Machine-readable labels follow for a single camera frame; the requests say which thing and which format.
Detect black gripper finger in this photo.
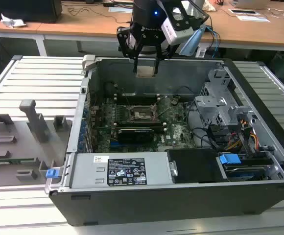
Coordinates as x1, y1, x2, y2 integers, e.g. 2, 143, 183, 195
154, 39, 177, 74
117, 26, 143, 74

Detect silver CPU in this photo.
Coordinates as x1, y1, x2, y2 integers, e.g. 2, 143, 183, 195
136, 65, 156, 79

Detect black RAM slot bank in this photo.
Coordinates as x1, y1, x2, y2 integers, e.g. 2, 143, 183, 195
111, 121, 167, 134
113, 92, 160, 105

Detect CPU socket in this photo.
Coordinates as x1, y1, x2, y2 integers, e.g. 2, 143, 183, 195
129, 104, 161, 123

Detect pale blue teach pendant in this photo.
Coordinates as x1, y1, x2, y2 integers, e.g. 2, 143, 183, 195
179, 24, 207, 56

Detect white paper sheet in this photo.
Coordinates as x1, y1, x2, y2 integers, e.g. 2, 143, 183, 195
237, 15, 271, 23
108, 6, 134, 13

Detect small white device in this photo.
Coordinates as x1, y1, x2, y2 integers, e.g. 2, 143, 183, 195
196, 46, 208, 59

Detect wooden desk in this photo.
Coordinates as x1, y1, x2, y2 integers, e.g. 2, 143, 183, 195
0, 19, 47, 57
36, 0, 284, 52

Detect beige crumpled bag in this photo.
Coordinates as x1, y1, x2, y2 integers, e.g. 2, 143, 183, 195
203, 0, 217, 12

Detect metal drive cage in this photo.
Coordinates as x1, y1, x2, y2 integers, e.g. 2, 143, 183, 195
194, 68, 258, 128

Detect green motherboard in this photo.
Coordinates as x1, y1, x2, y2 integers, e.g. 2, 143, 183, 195
89, 94, 197, 154

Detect black graphics card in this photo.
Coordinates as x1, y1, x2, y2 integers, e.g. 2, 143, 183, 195
117, 127, 155, 144

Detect white tablet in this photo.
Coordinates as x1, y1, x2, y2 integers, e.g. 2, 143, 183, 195
229, 8, 258, 15

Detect silver laptop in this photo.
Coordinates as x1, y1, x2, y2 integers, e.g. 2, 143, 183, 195
230, 0, 271, 10

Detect black monitor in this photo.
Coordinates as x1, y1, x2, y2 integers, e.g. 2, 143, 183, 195
0, 0, 63, 24

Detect black plastic shroud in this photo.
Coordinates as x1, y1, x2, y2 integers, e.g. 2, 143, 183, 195
167, 148, 228, 184

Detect crumpled white paper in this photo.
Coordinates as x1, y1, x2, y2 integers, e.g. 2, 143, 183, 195
0, 13, 27, 29

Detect blue disk carrier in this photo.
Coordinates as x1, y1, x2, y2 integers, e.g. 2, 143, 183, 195
219, 152, 241, 170

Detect grey power supply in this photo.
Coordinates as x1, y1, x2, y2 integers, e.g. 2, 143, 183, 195
70, 151, 172, 189

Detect hard disk drive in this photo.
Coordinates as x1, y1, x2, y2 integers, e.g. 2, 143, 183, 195
224, 165, 271, 182

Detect grey parts rack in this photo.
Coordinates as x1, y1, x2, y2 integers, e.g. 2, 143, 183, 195
0, 99, 73, 188

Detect blue latch clip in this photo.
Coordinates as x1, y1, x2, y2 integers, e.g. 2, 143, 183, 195
46, 168, 59, 180

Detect black PC case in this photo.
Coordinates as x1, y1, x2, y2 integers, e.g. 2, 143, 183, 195
48, 55, 284, 227

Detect green RAM stick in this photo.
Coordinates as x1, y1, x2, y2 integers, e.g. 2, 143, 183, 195
0, 158, 36, 165

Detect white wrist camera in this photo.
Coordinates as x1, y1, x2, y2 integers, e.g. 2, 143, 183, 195
161, 7, 195, 46

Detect grey case latch handle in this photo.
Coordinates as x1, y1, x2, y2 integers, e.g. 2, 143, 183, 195
82, 54, 97, 71

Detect black wire bundle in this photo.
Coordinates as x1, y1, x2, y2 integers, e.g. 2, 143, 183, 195
205, 123, 233, 150

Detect yellow red wire bundle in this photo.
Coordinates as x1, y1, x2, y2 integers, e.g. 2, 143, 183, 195
226, 117, 259, 151

